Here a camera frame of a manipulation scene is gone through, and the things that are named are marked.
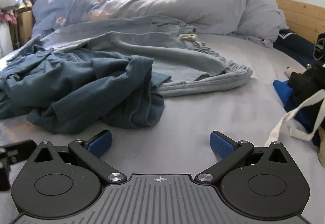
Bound light blue pants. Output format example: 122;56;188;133
41;14;253;97

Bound navy cloth with white stripes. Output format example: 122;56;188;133
273;28;318;64

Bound white bag strap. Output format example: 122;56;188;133
264;89;325;148

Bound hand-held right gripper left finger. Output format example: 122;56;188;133
33;131;127;184

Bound dark teal t-shirt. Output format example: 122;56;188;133
0;44;172;135

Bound printed light blue bed sheet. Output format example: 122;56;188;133
0;34;325;189

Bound cardboard box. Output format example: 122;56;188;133
15;2;35;48

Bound pink cloth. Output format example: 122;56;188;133
0;9;17;24

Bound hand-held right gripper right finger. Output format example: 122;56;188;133
194;131;288;185

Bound bright blue cloth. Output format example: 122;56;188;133
273;79;320;146

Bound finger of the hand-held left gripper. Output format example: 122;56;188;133
0;140;36;163
0;163;11;191

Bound wooden headboard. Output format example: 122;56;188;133
275;0;325;45

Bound white cloth bundle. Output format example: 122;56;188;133
0;22;13;58

